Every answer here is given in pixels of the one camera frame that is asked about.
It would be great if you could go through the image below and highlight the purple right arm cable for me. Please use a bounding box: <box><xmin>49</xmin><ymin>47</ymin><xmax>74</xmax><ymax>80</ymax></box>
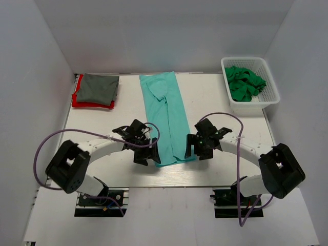
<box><xmin>198</xmin><ymin>112</ymin><xmax>275</xmax><ymax>228</ymax></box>

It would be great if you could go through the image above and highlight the crumpled green t shirt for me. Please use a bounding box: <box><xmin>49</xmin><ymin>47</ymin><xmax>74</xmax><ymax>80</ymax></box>
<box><xmin>224</xmin><ymin>66</ymin><xmax>267</xmax><ymax>102</ymax></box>

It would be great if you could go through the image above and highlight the teal t shirt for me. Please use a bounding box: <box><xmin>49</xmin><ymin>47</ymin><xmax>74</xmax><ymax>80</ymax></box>
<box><xmin>139</xmin><ymin>72</ymin><xmax>196</xmax><ymax>167</ymax></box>

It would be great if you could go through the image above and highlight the folded grey t shirt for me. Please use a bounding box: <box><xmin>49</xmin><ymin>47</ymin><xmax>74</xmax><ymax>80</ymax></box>
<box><xmin>76</xmin><ymin>73</ymin><xmax>119</xmax><ymax>106</ymax></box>

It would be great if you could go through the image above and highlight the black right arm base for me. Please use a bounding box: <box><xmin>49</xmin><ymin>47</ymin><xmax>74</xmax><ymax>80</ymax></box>
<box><xmin>210</xmin><ymin>182</ymin><xmax>258</xmax><ymax>218</ymax></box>

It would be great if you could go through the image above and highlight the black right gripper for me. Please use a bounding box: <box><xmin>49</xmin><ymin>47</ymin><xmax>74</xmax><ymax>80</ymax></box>
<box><xmin>185</xmin><ymin>133</ymin><xmax>214</xmax><ymax>160</ymax></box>

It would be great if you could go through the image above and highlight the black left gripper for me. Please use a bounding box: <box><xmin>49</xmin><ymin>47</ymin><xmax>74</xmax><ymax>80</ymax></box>
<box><xmin>132</xmin><ymin>137</ymin><xmax>161</xmax><ymax>166</ymax></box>

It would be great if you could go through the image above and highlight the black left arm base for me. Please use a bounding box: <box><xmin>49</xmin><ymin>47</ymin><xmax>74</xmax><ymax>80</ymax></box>
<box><xmin>74</xmin><ymin>188</ymin><xmax>129</xmax><ymax>218</ymax></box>

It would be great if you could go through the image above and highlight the white plastic basket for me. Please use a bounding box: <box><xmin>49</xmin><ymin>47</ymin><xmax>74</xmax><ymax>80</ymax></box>
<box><xmin>221</xmin><ymin>57</ymin><xmax>280</xmax><ymax>116</ymax></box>

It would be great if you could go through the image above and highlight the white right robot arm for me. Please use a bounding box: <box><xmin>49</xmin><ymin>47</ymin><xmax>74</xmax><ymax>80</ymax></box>
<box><xmin>185</xmin><ymin>118</ymin><xmax>305</xmax><ymax>204</ymax></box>

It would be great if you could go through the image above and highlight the folded red t shirt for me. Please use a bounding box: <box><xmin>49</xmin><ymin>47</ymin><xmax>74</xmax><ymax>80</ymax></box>
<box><xmin>71</xmin><ymin>74</ymin><xmax>115</xmax><ymax>110</ymax></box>

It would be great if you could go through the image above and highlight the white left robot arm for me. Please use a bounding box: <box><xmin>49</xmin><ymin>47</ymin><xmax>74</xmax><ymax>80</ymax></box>
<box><xmin>46</xmin><ymin>119</ymin><xmax>161</xmax><ymax>204</ymax></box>

